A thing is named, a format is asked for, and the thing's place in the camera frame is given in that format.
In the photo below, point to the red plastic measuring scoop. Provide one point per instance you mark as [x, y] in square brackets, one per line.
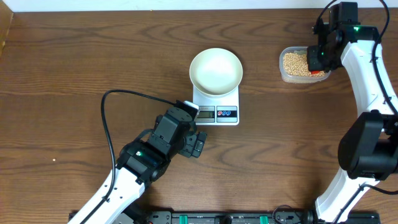
[316, 72]

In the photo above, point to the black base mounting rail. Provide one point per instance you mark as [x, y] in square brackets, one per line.
[163, 217]

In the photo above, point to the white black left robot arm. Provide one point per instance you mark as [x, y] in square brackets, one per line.
[140, 163]

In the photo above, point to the white digital kitchen scale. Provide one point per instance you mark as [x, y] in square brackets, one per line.
[220, 111]

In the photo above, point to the clear plastic bean container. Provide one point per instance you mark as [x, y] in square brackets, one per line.
[294, 68]

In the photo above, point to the cream round bowl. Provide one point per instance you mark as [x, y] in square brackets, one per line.
[216, 72]

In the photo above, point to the brown wooden side panel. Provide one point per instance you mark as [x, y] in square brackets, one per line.
[6, 17]

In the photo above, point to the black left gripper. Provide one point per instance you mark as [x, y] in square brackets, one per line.
[194, 144]

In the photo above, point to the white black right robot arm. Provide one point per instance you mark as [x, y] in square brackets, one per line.
[367, 153]

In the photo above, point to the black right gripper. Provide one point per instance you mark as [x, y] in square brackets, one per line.
[313, 63]

